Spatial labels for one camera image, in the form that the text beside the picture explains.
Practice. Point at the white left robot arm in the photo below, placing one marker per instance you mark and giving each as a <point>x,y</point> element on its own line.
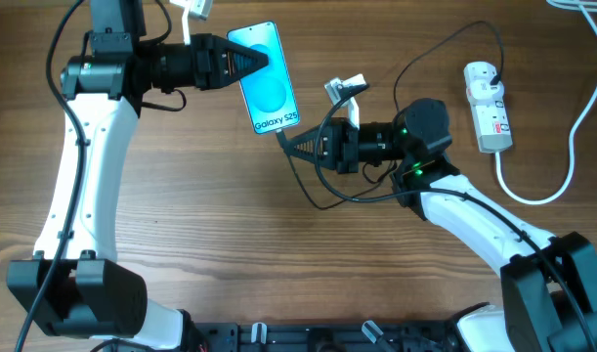
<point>72,285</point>

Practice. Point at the Galaxy S25 smartphone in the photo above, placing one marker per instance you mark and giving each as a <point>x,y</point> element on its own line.
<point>268,93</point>

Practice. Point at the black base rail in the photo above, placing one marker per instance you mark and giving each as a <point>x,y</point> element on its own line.
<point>368,336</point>

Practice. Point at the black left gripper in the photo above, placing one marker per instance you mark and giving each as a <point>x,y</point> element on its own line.
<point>208,57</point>

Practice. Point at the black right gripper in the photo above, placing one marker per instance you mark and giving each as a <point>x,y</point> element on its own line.
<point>345,146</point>

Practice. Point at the white power strip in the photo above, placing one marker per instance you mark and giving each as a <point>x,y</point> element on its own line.
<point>486,99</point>

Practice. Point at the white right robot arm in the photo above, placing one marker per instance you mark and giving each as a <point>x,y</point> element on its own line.
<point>548,283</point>

